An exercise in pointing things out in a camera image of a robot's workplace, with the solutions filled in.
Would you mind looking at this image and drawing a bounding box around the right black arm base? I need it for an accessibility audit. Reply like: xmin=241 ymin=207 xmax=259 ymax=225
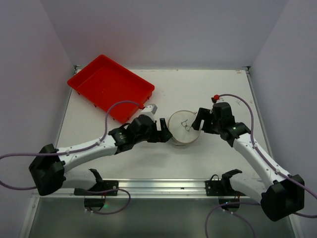
xmin=205 ymin=169 xmax=244 ymax=212

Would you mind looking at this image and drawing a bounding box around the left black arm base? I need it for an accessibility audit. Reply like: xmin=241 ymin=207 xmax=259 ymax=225
xmin=74 ymin=169 xmax=119 ymax=214

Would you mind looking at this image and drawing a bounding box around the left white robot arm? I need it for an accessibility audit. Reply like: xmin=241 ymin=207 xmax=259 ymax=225
xmin=29 ymin=115 xmax=172 ymax=196

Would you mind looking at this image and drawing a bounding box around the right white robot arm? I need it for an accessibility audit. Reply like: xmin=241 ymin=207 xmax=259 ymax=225
xmin=192 ymin=102 xmax=305 ymax=221

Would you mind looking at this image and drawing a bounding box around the red plastic tray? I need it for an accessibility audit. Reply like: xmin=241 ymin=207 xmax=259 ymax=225
xmin=67 ymin=55 xmax=155 ymax=123

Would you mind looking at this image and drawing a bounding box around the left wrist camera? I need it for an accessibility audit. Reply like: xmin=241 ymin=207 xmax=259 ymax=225
xmin=142 ymin=104 xmax=158 ymax=116

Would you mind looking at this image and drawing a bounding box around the aluminium mounting rail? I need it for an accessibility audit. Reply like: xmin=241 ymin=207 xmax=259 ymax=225
xmin=31 ymin=178 xmax=251 ymax=198

